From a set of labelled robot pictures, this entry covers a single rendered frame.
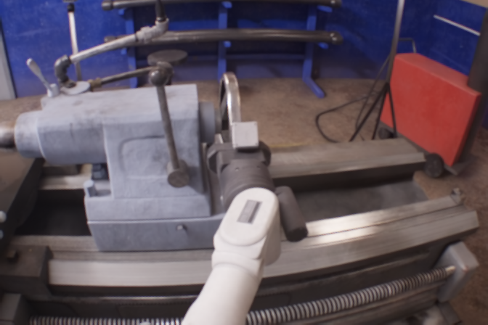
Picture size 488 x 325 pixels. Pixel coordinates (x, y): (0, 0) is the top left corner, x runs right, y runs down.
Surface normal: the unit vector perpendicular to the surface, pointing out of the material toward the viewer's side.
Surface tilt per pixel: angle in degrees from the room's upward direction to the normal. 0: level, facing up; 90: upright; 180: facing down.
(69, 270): 36
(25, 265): 0
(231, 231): 9
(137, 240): 90
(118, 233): 90
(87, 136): 85
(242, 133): 60
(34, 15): 90
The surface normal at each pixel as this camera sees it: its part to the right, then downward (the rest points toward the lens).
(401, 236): 0.12, -0.38
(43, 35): 0.17, 0.53
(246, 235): -0.11, -0.83
